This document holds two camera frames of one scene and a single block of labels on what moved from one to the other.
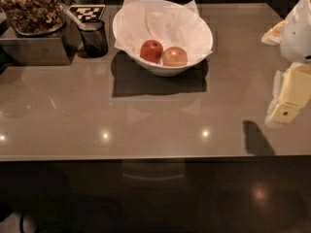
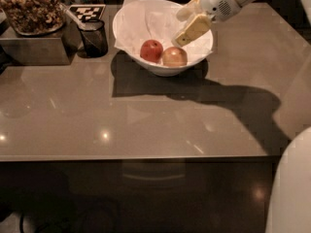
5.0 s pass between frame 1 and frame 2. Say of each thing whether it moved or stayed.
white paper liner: stayed
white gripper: moved
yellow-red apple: stayed
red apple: stayed
